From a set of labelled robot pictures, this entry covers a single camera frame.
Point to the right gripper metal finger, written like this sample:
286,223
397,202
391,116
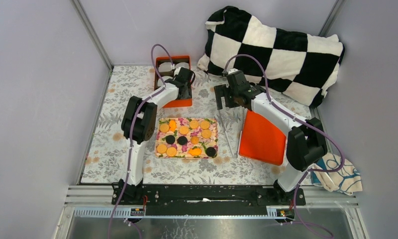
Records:
225,133
242,128

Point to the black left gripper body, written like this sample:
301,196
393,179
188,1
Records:
186,94

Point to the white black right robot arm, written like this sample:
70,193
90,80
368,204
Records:
305,137

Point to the black sandwich cookie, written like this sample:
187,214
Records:
170,139
182,140
211,152

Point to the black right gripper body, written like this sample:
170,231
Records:
225,91

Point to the floral cookie tray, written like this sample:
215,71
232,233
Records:
188,138

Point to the black white checkered pillow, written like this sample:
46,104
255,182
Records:
298,65

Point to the white paper cupcake liner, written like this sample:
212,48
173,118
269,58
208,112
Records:
166,67
162,81
182,65

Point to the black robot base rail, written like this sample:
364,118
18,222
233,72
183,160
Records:
202,200

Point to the orange fish shaped cookie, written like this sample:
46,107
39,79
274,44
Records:
172,125
195,151

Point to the floral table mat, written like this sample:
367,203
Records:
106,160

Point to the blue cream patterned cloth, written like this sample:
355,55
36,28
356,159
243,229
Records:
347,180

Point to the round swirl butter cookie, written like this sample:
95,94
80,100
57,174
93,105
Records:
195,140

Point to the orange box lid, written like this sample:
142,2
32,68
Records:
261,140

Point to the orange compartment cookie box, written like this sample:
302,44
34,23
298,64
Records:
167,98

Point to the round tan biscuit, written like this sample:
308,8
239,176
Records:
206,133
204,124
164,127
171,152
184,130
194,124
161,148

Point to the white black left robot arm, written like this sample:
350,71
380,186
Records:
138,123

